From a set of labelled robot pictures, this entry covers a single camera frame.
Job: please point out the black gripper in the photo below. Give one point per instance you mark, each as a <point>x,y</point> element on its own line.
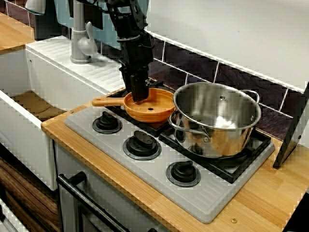
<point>137,54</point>

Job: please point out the orange plastic toy pan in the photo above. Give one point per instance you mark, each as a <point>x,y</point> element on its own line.
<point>157,113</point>

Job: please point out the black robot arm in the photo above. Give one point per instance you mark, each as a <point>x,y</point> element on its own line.
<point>125,19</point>

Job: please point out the black stove knob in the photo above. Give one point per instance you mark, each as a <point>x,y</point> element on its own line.
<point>182,172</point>
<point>106,122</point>
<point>141,145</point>

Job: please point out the black burner grate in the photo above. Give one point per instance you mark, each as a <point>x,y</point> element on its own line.
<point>217,169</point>
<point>154,128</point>

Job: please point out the grey toy faucet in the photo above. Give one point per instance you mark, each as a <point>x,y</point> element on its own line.
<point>78,36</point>

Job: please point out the white toy sink basin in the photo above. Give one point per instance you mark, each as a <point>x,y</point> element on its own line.
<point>60,79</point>

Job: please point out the stainless steel pot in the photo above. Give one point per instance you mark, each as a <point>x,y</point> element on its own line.
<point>217,108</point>

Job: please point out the brown cardboard sheet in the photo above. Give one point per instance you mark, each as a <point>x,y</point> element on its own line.
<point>36,104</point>

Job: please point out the white toy oven door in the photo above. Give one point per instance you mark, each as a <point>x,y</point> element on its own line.
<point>108,188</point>

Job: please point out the clear glass container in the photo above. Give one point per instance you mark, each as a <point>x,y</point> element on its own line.
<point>36,6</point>

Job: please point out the grey toy stove panel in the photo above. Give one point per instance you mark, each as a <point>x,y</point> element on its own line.
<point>205,193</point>

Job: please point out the black side panel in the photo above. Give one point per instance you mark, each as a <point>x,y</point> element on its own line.
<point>289,135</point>

